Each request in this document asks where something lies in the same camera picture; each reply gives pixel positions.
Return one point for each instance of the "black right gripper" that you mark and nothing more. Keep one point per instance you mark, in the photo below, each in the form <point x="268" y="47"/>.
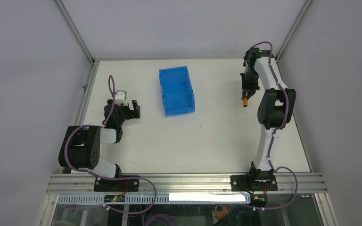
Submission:
<point x="251" y="89"/>

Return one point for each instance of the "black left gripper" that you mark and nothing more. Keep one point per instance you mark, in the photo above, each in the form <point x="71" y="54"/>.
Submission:
<point x="131" y="114"/>

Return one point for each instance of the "orange handled screwdriver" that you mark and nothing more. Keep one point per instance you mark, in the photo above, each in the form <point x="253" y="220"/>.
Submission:
<point x="245" y="101"/>

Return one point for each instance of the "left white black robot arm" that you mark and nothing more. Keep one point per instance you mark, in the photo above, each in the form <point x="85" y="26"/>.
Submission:
<point x="80" y="150"/>

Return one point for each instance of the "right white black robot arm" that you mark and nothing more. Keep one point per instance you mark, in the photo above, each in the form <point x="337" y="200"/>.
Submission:
<point x="274" y="111"/>

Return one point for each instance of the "blue plastic bin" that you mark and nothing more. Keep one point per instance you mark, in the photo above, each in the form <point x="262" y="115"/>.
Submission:
<point x="177" y="92"/>

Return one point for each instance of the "orange object under table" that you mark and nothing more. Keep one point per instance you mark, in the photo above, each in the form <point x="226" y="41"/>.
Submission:
<point x="221" y="211"/>

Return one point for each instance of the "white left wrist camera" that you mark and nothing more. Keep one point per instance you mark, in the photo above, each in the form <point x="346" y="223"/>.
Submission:
<point x="120" y="98"/>

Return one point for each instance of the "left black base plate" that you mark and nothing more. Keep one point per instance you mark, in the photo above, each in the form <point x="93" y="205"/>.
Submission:
<point x="130" y="184"/>

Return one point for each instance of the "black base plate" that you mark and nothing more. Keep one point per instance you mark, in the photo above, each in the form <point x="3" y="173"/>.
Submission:
<point x="130" y="184"/>
<point x="245" y="183"/>

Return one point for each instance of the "white slotted cable duct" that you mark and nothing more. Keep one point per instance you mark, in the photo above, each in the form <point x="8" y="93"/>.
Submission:
<point x="172" y="198"/>

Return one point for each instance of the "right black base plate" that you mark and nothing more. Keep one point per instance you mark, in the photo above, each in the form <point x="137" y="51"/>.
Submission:
<point x="245" y="183"/>

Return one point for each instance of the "aluminium front rail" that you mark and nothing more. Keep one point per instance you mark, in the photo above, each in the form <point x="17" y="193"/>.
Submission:
<point x="211" y="183"/>

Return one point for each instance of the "aluminium right frame post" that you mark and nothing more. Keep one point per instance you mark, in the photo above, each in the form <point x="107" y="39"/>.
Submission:
<point x="297" y="21"/>

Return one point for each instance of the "aluminium frame post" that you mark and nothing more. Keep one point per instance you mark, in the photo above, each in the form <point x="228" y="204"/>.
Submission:
<point x="73" y="30"/>
<point x="297" y="21"/>

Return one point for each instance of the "aluminium left frame post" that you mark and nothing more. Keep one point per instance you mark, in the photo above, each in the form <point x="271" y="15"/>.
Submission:
<point x="73" y="30"/>

